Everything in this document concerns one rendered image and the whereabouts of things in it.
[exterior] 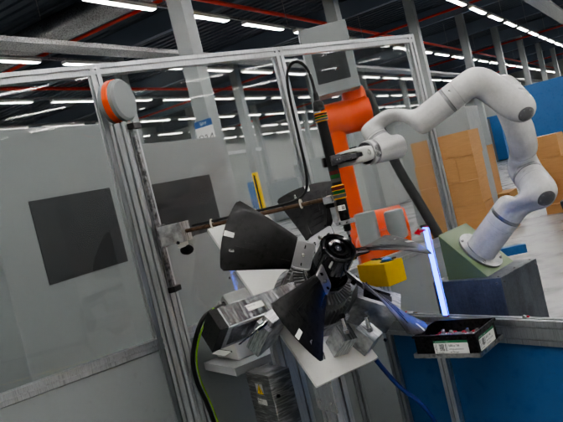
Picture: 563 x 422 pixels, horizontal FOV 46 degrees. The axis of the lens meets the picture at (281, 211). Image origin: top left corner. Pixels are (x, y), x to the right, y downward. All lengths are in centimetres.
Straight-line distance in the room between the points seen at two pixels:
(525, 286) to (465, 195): 750
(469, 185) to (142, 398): 811
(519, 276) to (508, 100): 75
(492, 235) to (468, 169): 751
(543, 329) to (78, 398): 156
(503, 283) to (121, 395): 146
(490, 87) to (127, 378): 161
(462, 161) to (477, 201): 63
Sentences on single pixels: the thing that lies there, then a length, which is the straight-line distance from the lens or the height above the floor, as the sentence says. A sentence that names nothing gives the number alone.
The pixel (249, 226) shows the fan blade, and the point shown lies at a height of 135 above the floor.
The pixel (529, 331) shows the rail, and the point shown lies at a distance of 226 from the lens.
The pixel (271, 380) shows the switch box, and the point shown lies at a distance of 231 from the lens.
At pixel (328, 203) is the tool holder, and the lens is 216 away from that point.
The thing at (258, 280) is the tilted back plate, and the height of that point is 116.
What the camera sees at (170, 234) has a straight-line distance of 237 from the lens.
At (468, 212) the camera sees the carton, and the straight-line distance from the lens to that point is 1023.
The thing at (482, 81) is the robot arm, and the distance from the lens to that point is 227.
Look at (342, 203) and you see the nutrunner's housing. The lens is 214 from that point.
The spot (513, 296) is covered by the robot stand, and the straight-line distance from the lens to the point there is 266.
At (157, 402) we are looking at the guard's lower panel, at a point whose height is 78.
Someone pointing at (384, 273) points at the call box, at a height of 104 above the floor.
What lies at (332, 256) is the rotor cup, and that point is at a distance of 203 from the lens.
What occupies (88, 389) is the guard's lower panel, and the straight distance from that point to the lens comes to 251.
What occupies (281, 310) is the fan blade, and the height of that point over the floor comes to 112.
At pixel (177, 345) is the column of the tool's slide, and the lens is 245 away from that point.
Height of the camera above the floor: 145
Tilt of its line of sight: 2 degrees down
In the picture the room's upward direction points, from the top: 14 degrees counter-clockwise
